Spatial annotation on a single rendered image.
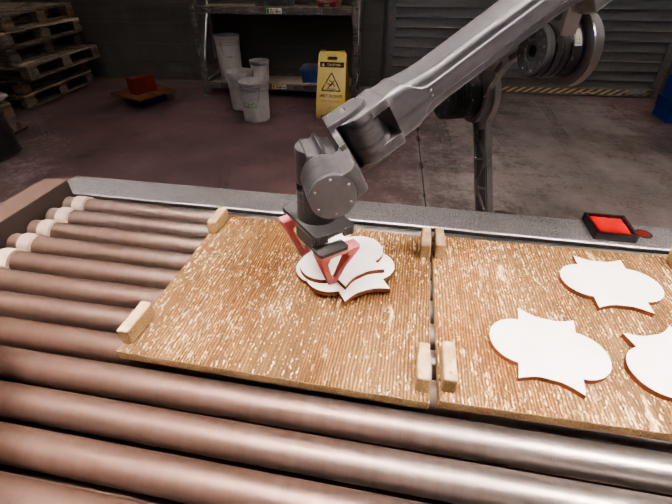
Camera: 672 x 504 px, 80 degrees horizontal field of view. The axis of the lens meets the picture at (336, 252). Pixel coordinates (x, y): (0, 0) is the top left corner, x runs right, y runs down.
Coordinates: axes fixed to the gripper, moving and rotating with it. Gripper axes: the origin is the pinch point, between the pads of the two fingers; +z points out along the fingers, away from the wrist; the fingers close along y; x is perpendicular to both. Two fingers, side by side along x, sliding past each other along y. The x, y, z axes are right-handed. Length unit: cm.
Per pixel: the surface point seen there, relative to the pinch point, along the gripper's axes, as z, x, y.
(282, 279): 3.0, 5.0, 2.9
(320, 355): 2.9, 7.7, -13.4
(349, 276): 0.3, -2.7, -4.8
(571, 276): 1.4, -33.6, -22.5
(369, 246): 0.2, -10.0, -0.2
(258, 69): 68, -172, 421
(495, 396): 2.6, -6.6, -30.0
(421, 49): 46, -338, 331
